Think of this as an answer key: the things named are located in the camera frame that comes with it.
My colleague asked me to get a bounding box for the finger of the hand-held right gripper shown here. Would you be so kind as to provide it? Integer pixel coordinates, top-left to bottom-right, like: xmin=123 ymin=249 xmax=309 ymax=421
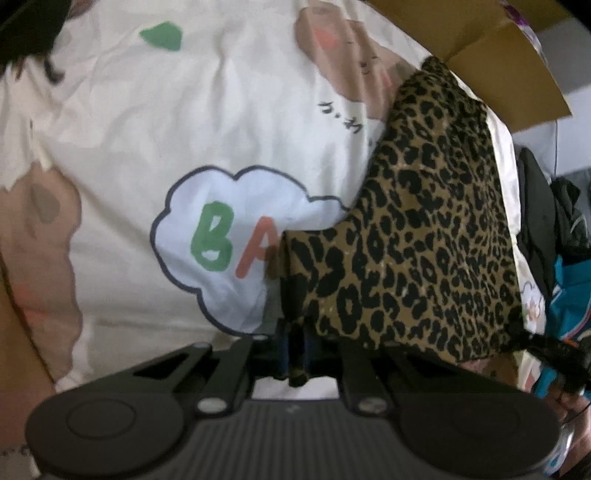
xmin=524 ymin=330 xmax=585 ymax=393

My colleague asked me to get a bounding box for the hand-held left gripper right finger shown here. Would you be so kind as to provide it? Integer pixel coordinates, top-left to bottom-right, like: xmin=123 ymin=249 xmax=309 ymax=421
xmin=302 ymin=323 xmax=490 ymax=416

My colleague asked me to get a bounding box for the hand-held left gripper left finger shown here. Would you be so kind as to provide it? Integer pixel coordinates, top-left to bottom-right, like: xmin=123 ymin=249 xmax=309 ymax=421
xmin=131 ymin=318 xmax=293 ymax=415

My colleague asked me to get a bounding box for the leopard print skirt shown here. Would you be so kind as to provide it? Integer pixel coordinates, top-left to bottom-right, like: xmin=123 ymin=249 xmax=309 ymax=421
xmin=276 ymin=55 xmax=529 ymax=388

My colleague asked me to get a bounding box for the teal patterned cloth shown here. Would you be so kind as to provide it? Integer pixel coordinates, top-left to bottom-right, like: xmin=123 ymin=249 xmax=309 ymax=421
xmin=526 ymin=256 xmax=591 ymax=478

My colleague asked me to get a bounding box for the folded black garment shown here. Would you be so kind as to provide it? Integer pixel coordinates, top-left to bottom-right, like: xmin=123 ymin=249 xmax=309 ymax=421
xmin=513 ymin=147 xmax=561 ymax=301

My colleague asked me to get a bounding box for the black jacket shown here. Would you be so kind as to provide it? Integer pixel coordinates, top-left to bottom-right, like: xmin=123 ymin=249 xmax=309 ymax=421
xmin=547 ymin=178 xmax=585 ymax=259

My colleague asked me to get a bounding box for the cream printed blanket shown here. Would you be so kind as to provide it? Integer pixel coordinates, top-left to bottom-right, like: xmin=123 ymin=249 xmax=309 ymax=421
xmin=0 ymin=0 xmax=550 ymax=402

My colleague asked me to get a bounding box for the brown cardboard sheet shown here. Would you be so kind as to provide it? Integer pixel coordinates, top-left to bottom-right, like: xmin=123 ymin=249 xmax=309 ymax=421
xmin=365 ymin=0 xmax=573 ymax=134

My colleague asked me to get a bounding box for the purple detergent pouch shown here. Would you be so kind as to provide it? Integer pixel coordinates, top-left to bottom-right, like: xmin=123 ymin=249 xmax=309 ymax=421
xmin=501 ymin=0 xmax=543 ymax=54

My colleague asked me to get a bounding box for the black cloth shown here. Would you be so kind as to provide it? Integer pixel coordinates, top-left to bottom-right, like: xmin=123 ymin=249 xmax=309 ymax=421
xmin=0 ymin=14 xmax=68 ymax=88

